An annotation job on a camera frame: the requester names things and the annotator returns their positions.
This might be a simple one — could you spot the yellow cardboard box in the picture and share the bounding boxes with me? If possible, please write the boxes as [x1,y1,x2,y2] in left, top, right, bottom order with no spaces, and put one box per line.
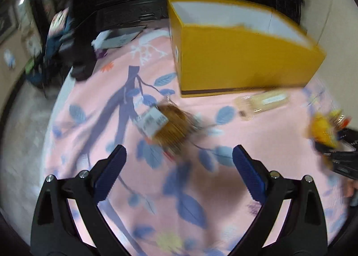
[167,0,326,98]

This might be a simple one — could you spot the yellow bread packet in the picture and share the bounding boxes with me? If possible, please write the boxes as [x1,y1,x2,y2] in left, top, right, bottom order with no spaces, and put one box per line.
[308,109,351,147]

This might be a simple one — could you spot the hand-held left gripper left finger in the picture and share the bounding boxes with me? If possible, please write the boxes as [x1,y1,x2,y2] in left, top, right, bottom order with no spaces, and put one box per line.
[30,144,146,256]

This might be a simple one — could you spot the white flat box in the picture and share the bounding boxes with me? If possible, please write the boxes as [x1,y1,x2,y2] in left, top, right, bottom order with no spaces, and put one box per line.
[92,25,147,49]

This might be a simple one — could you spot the blue white wall note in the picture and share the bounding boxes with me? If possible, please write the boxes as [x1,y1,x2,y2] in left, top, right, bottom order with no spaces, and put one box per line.
[3,50,16,70]

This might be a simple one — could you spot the brown bread packet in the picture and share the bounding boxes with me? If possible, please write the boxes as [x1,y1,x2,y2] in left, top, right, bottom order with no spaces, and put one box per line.
[134,99,216,158]

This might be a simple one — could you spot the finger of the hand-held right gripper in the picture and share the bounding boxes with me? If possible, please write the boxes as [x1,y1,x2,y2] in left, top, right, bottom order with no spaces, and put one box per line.
[334,127,358,144]
[315,144,358,179]

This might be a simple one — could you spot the clear sesame bar packet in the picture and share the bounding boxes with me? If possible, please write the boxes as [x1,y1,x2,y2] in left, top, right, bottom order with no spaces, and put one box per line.
[234,89,291,120]

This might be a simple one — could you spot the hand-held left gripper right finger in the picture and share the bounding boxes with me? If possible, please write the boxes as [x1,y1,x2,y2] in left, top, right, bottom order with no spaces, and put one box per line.
[226,144,328,256]

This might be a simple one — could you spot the pink floral tablecloth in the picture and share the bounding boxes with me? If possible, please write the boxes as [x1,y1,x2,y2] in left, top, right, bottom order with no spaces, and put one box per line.
[43,25,353,256]

